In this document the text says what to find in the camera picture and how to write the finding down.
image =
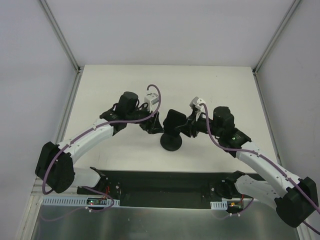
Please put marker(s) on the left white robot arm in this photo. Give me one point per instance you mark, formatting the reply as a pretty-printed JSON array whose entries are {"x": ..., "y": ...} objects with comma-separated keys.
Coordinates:
[{"x": 56, "y": 163}]

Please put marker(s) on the right white cable duct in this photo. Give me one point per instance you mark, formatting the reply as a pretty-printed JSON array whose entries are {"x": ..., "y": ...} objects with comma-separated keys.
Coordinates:
[{"x": 219, "y": 205}]

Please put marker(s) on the right aluminium frame post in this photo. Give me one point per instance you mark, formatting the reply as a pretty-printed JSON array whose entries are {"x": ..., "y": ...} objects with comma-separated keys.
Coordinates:
[{"x": 277, "y": 34}]

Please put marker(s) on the white cable duct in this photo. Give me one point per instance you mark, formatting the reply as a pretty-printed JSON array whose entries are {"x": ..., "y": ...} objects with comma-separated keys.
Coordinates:
[
  {"x": 68, "y": 201},
  {"x": 219, "y": 205}
]

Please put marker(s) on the black phone stand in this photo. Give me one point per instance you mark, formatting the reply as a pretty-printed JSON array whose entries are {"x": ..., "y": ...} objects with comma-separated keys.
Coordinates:
[{"x": 170, "y": 143}]

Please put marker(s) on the aluminium frame post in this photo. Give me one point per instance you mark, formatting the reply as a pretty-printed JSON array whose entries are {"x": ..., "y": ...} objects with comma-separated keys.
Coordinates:
[
  {"x": 59, "y": 35},
  {"x": 277, "y": 34}
]

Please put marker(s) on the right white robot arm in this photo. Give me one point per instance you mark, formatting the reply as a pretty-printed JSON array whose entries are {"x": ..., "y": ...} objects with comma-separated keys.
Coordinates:
[{"x": 293, "y": 198}]

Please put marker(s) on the left aluminium frame post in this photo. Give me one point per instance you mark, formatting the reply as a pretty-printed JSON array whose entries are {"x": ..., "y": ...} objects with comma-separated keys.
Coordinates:
[{"x": 59, "y": 35}]

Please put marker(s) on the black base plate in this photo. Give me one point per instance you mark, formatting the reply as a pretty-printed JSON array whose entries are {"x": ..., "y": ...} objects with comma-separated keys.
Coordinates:
[{"x": 179, "y": 190}]

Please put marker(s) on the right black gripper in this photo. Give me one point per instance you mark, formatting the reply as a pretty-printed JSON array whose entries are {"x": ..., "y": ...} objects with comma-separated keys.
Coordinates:
[{"x": 189, "y": 126}]

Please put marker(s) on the left white cable duct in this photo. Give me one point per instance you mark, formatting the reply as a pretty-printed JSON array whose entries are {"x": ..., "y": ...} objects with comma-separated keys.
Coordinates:
[{"x": 68, "y": 201}]

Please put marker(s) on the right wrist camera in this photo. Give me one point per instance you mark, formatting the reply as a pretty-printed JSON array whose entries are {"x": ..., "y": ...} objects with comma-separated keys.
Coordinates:
[{"x": 196, "y": 105}]

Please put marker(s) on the black smartphone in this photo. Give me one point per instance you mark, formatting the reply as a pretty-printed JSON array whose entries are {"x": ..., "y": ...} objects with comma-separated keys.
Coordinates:
[{"x": 173, "y": 120}]

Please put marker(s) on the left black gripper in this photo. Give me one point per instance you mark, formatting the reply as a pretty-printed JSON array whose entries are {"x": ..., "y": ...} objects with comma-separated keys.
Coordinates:
[{"x": 152, "y": 122}]

